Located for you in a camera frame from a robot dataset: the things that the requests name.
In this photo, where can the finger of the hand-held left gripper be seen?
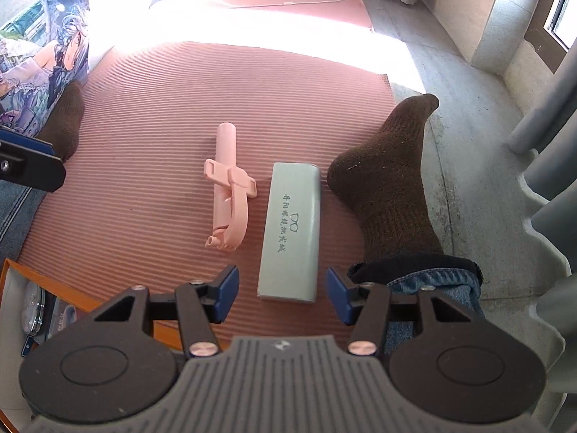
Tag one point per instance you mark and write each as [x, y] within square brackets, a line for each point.
[31, 169]
[27, 142]

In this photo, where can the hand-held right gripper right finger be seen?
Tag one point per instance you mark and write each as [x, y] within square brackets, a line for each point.
[337, 293]

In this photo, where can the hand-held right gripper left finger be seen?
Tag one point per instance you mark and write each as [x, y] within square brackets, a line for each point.
[227, 291]

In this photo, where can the white glasses case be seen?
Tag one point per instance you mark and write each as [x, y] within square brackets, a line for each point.
[288, 234]

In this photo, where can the orange cardboard box container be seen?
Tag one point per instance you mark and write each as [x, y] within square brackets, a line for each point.
[13, 288]

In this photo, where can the round silver compact mirror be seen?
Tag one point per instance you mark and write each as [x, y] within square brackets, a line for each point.
[34, 306]

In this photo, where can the pink selfie stick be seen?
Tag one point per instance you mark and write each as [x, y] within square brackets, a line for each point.
[225, 153]

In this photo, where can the red panda sailor plush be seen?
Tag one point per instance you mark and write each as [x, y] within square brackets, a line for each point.
[27, 346]

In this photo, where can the person's left socked foot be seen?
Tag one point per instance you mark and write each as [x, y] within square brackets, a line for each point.
[63, 121]

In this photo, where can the person's socked foot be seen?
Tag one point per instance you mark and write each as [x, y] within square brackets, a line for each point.
[63, 121]
[383, 180]

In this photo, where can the printed pillow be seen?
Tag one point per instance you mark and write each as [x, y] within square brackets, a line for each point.
[40, 54]

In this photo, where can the person's right socked foot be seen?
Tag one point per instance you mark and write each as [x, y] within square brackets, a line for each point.
[383, 180]

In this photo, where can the pink floor mat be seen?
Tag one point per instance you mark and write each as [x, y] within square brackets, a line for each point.
[148, 121]
[315, 13]

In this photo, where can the grey curtain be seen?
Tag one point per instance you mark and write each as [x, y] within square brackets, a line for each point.
[554, 167]

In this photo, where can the window frame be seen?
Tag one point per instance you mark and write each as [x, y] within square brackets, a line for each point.
[561, 13]

